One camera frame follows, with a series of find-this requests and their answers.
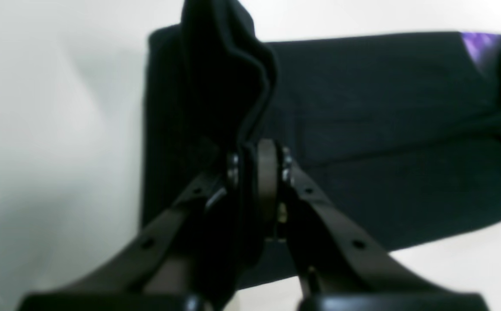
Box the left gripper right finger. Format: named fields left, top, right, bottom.
left=257, top=140, right=488, bottom=311

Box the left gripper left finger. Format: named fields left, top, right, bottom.
left=20, top=153, right=240, bottom=311

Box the black T-shirt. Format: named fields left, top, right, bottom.
left=141, top=0, right=501, bottom=251

